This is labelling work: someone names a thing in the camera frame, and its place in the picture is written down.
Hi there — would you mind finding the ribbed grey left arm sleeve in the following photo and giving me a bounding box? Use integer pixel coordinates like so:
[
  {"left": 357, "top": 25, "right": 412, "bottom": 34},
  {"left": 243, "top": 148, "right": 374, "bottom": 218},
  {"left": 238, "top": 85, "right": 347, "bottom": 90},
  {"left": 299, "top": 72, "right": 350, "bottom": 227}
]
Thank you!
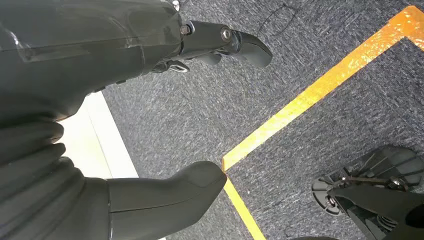
[{"left": 0, "top": 118, "right": 111, "bottom": 240}]

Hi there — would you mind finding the white desk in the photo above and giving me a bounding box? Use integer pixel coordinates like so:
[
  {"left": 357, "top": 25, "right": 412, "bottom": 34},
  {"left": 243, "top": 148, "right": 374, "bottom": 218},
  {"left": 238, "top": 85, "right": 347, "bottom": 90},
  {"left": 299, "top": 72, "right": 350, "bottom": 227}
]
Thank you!
[{"left": 54, "top": 91, "right": 140, "bottom": 180}]

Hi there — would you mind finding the black robot foot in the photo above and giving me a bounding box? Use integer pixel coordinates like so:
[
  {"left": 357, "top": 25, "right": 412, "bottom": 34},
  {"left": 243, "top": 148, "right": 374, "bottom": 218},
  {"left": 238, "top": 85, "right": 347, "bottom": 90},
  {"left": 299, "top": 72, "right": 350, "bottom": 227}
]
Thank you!
[{"left": 310, "top": 144, "right": 424, "bottom": 240}]

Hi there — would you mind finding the yellow floor tape strip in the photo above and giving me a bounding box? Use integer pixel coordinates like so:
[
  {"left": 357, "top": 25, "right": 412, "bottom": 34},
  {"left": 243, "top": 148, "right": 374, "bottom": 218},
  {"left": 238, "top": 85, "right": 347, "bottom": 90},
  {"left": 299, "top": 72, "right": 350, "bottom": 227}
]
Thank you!
[{"left": 223, "top": 175, "right": 267, "bottom": 240}]

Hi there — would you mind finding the orange floor tape strip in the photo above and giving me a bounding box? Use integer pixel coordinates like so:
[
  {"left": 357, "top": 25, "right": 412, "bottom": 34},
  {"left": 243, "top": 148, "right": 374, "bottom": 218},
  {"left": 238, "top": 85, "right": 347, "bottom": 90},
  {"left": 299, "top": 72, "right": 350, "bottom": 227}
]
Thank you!
[{"left": 221, "top": 5, "right": 424, "bottom": 172}]

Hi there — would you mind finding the thin black cable loop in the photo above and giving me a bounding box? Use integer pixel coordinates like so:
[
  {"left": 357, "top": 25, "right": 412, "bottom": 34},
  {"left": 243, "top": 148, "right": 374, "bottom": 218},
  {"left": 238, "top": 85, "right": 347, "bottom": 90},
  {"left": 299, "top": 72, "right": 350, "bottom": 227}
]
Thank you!
[{"left": 256, "top": 2, "right": 300, "bottom": 38}]

